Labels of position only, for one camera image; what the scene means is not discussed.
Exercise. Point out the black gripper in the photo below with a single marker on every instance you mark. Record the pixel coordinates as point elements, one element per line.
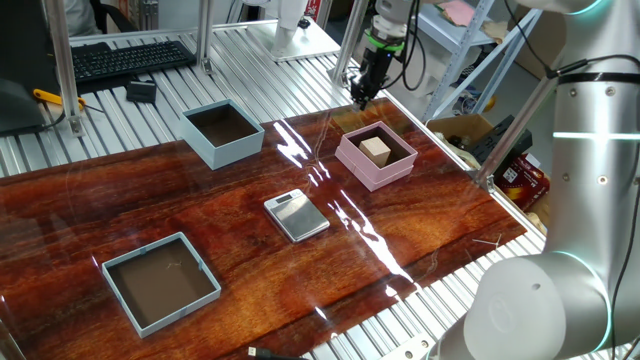
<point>376,70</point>

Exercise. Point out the light wooden cube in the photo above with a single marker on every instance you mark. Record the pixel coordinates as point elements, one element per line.
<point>375,150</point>

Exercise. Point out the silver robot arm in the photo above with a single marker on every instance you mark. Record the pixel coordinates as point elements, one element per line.
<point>550,310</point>

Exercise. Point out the pink cardboard box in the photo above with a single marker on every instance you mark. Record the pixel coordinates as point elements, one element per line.
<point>380,175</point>

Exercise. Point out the open cardboard box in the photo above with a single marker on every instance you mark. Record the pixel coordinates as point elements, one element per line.
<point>450,125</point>

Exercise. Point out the yellow round object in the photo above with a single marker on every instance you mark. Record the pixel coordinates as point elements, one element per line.
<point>488,103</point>

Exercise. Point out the deep light blue box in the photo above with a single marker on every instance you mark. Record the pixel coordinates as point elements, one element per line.
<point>222,150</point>

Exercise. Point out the red printed box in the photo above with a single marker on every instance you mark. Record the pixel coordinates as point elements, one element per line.
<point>520,182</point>

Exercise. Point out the small black box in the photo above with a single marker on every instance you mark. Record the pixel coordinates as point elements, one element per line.
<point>141,92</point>

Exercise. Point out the shallow light blue box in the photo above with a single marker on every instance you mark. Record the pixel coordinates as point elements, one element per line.
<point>160,285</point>

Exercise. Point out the pink cloth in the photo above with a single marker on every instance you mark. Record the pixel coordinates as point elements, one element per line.
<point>457,12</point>

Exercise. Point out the silver digital scale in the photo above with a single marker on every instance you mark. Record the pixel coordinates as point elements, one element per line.
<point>300,220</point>

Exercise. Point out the black power strip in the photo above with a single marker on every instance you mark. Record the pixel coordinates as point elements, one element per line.
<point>500,142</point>

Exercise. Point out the beige crumpled cloth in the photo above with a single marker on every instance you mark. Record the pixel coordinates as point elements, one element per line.
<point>495,31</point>

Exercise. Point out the black keyboard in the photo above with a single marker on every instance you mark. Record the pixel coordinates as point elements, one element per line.
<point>130,60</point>

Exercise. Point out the wood grain table mat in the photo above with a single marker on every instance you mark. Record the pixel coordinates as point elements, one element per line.
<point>240,300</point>

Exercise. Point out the black office chair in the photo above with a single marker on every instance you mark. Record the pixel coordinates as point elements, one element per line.
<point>97,10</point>

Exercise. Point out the person in light shirt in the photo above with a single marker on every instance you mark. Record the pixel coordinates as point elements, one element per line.
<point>80,15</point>

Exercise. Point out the black monitor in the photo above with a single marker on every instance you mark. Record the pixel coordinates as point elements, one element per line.
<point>25,55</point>

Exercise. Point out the white shelf frame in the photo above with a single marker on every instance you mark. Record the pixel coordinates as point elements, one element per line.
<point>457,57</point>

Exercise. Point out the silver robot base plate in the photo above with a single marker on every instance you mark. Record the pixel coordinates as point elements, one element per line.
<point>407,350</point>

